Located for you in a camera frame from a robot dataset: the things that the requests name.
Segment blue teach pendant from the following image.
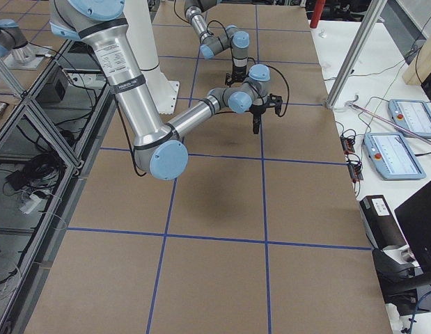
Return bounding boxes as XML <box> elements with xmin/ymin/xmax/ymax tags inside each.
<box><xmin>389</xmin><ymin>100</ymin><xmax>431</xmax><ymax>139</ymax></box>
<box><xmin>363</xmin><ymin>132</ymin><xmax>426</xmax><ymax>181</ymax></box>

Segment black box with label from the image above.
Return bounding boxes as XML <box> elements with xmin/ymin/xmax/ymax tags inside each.
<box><xmin>359</xmin><ymin>195</ymin><xmax>407</xmax><ymax>251</ymax></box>

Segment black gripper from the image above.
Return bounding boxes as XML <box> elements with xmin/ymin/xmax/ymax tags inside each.
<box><xmin>225</xmin><ymin>65</ymin><xmax>246</xmax><ymax>87</ymax></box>
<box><xmin>249</xmin><ymin>104</ymin><xmax>267</xmax><ymax>134</ymax></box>

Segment far blue teach pendant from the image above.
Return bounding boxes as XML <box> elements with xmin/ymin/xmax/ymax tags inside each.
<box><xmin>389</xmin><ymin>100</ymin><xmax>431</xmax><ymax>139</ymax></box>

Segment near blue teach pendant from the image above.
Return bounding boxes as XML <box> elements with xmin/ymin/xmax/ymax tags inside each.
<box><xmin>363</xmin><ymin>132</ymin><xmax>426</xmax><ymax>181</ymax></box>

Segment metal rod green tip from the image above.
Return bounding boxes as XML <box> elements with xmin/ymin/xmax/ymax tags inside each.
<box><xmin>347</xmin><ymin>99</ymin><xmax>431</xmax><ymax>145</ymax></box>

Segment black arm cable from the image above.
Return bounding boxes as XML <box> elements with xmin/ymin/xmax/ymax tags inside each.
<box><xmin>267</xmin><ymin>64</ymin><xmax>291</xmax><ymax>118</ymax></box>

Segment aluminium frame post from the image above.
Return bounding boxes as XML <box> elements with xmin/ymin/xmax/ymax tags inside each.
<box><xmin>325</xmin><ymin>0</ymin><xmax>387</xmax><ymax>109</ymax></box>

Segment red object table edge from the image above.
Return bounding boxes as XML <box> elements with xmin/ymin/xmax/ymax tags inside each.
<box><xmin>310</xmin><ymin>0</ymin><xmax>326</xmax><ymax>29</ymax></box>

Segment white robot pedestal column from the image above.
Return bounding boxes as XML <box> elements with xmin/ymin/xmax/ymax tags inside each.
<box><xmin>123</xmin><ymin>0</ymin><xmax>180</xmax><ymax>115</ymax></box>

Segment black computer monitor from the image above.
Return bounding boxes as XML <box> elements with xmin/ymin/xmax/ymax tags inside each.
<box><xmin>373</xmin><ymin>180</ymin><xmax>431</xmax><ymax>315</ymax></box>

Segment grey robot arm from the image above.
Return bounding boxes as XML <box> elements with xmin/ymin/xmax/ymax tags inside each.
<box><xmin>184</xmin><ymin>0</ymin><xmax>250</xmax><ymax>86</ymax></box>
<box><xmin>49</xmin><ymin>1</ymin><xmax>270</xmax><ymax>180</ymax></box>

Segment tangled black floor cables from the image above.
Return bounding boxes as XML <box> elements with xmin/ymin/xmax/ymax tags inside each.
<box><xmin>1</xmin><ymin>149</ymin><xmax>68</xmax><ymax>216</ymax></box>

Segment aluminium frame rack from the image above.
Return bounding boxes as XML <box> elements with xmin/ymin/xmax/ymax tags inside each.
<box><xmin>0</xmin><ymin>42</ymin><xmax>112</xmax><ymax>333</ymax></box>

